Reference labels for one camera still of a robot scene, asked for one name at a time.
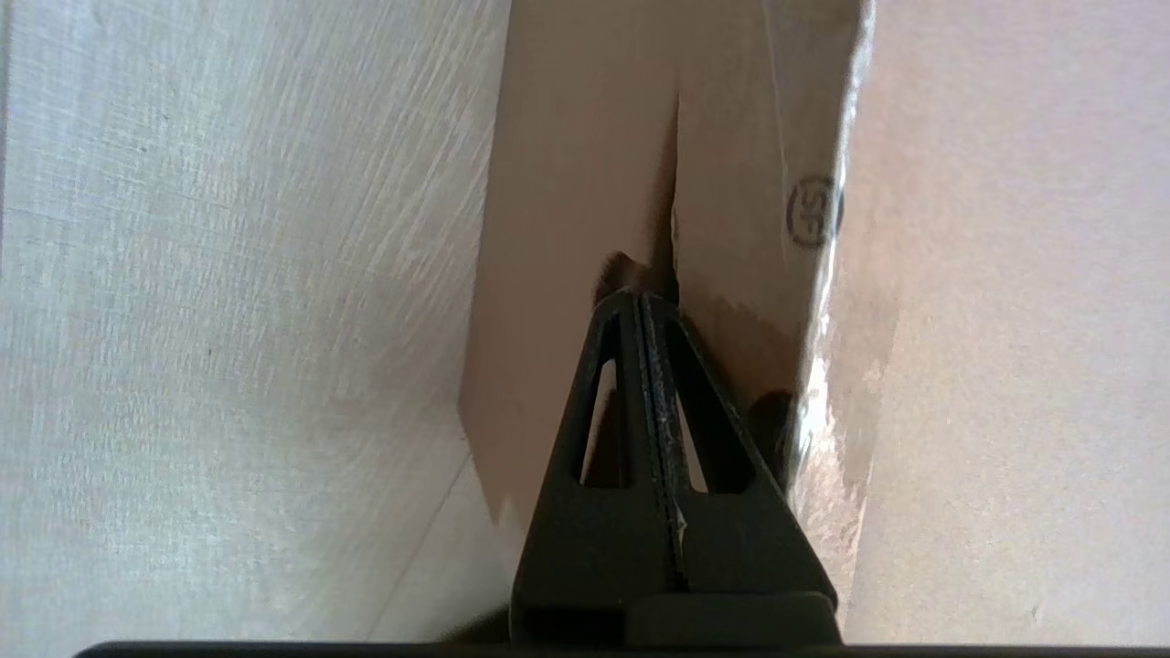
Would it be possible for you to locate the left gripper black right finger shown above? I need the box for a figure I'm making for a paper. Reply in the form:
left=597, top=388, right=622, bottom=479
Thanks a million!
left=629, top=291, right=842, bottom=642

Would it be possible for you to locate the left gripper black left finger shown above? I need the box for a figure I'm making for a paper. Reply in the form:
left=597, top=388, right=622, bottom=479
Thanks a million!
left=510, top=289, right=686, bottom=642

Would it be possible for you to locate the brown cardboard shoe box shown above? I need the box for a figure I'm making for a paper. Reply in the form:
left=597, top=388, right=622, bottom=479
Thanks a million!
left=457, top=0, right=1170, bottom=645

